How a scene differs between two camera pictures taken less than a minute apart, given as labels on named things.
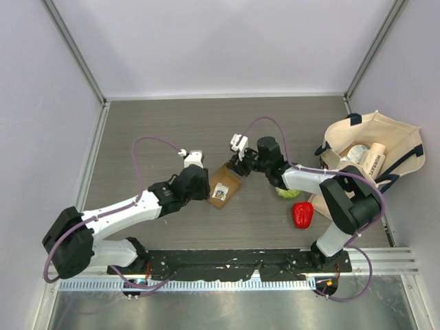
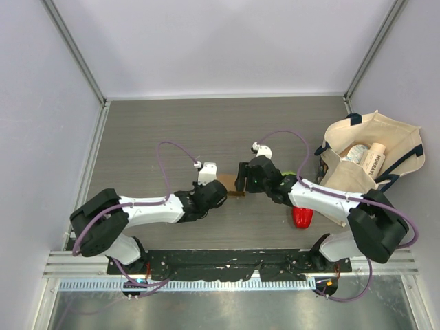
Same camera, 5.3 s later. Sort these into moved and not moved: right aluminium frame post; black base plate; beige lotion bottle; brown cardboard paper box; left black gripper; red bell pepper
Moved: left black gripper; brown cardboard paper box
Not moved: black base plate; red bell pepper; beige lotion bottle; right aluminium frame post
